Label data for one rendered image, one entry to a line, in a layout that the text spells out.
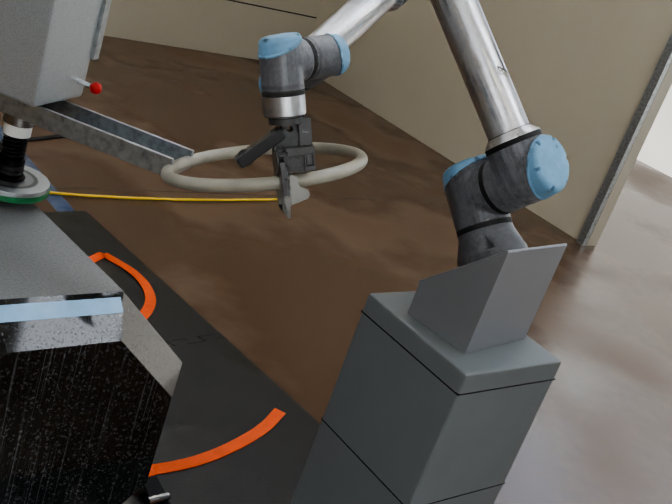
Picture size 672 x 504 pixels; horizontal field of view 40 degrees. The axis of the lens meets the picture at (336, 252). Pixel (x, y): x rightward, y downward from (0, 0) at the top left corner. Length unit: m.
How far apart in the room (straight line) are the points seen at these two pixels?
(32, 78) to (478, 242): 1.17
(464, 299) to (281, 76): 0.81
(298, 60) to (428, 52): 6.11
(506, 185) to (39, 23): 1.18
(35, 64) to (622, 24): 5.15
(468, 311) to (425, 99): 5.68
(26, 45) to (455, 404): 1.35
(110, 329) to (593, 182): 5.10
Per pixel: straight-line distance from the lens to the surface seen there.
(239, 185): 1.98
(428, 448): 2.43
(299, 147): 1.95
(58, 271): 2.26
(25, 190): 2.51
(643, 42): 6.79
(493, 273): 2.33
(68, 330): 2.15
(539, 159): 2.31
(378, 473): 2.58
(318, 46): 1.98
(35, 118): 2.42
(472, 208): 2.43
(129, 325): 2.24
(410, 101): 8.10
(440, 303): 2.43
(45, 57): 2.32
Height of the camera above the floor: 1.85
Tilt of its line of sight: 22 degrees down
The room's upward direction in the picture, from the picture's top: 19 degrees clockwise
